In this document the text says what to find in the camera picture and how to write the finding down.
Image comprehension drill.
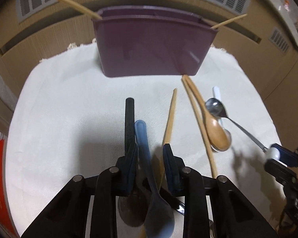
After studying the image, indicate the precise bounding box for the wooden spoon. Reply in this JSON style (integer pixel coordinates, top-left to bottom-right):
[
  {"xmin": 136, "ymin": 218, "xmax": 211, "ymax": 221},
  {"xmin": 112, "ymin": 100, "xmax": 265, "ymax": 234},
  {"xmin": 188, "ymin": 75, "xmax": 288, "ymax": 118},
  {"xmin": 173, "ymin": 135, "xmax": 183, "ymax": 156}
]
[{"xmin": 185, "ymin": 75, "xmax": 230, "ymax": 149}]

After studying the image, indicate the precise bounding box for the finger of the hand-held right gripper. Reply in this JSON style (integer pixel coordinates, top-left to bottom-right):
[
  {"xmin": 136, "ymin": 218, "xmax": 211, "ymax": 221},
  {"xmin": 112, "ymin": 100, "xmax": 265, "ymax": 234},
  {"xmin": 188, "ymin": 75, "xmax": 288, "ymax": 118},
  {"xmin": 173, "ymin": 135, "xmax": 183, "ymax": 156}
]
[
  {"xmin": 271, "ymin": 143, "xmax": 298, "ymax": 168},
  {"xmin": 264, "ymin": 159, "xmax": 297, "ymax": 185}
]

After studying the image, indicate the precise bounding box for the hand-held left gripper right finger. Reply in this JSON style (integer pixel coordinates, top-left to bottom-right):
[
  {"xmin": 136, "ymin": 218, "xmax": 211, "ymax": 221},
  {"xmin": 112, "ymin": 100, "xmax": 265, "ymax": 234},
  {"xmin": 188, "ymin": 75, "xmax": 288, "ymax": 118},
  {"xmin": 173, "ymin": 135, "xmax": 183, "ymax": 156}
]
[{"xmin": 163, "ymin": 143, "xmax": 276, "ymax": 238}]

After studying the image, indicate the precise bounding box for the white table cloth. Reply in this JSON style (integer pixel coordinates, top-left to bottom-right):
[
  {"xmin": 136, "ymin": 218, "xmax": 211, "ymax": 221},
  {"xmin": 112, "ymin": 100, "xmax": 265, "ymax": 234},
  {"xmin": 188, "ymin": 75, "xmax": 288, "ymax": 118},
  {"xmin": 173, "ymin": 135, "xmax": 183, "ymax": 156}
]
[{"xmin": 5, "ymin": 42, "xmax": 287, "ymax": 238}]

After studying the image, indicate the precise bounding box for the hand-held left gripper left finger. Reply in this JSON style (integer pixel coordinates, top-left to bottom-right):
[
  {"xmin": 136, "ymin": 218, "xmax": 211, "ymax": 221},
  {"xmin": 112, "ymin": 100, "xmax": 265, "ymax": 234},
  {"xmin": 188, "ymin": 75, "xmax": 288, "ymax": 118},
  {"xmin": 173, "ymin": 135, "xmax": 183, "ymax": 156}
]
[{"xmin": 21, "ymin": 143, "xmax": 139, "ymax": 238}]

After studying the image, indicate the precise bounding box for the metal spoon with white tip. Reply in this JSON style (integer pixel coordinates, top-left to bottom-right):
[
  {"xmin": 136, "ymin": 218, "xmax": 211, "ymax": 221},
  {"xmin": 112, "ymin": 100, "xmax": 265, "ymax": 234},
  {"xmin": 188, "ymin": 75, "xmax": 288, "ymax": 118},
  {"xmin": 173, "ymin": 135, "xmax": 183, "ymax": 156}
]
[{"xmin": 205, "ymin": 98, "xmax": 281, "ymax": 159}]

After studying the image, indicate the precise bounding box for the small grey vent grille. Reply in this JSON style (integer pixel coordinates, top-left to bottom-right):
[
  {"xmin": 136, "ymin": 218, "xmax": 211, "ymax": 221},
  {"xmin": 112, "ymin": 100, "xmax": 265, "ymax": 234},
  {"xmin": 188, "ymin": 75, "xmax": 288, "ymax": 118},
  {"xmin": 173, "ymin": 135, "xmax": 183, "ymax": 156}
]
[{"xmin": 268, "ymin": 27, "xmax": 290, "ymax": 54}]

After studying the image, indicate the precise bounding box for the shiny metal spoon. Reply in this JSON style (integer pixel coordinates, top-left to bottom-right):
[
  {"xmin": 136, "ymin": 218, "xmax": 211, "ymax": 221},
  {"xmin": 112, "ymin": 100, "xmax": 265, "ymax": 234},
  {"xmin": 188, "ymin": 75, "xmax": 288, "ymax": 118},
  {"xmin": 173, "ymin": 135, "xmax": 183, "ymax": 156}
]
[{"xmin": 161, "ymin": 188, "xmax": 187, "ymax": 216}]

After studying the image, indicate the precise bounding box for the black-handled spoon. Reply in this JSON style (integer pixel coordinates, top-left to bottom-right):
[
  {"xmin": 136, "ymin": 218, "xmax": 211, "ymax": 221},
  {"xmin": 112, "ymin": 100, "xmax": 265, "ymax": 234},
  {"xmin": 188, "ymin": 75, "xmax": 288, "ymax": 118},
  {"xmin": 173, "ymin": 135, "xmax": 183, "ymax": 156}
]
[{"xmin": 118, "ymin": 98, "xmax": 149, "ymax": 227}]

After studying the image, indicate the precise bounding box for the purple plastic utensil holder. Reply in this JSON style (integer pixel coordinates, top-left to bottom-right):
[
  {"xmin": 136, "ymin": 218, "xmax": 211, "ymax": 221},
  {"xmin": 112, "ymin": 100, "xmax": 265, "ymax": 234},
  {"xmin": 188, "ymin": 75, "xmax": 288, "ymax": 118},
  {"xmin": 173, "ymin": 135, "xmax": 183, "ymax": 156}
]
[{"xmin": 92, "ymin": 7, "xmax": 219, "ymax": 77}]

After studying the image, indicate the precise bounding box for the blue plastic spoon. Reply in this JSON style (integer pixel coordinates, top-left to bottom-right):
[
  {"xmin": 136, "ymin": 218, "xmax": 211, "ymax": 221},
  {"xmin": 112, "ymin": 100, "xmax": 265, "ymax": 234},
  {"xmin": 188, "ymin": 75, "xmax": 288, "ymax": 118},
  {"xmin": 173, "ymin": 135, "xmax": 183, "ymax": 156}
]
[{"xmin": 134, "ymin": 120, "xmax": 175, "ymax": 238}]

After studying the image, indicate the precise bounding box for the wooden chopstick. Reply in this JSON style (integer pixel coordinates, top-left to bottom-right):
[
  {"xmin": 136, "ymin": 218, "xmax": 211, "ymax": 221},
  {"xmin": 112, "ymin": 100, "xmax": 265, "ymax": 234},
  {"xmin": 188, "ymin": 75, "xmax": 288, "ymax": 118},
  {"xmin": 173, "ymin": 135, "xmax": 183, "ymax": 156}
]
[
  {"xmin": 181, "ymin": 75, "xmax": 218, "ymax": 178},
  {"xmin": 38, "ymin": 0, "xmax": 103, "ymax": 20},
  {"xmin": 140, "ymin": 88, "xmax": 177, "ymax": 238},
  {"xmin": 211, "ymin": 14, "xmax": 248, "ymax": 30}
]

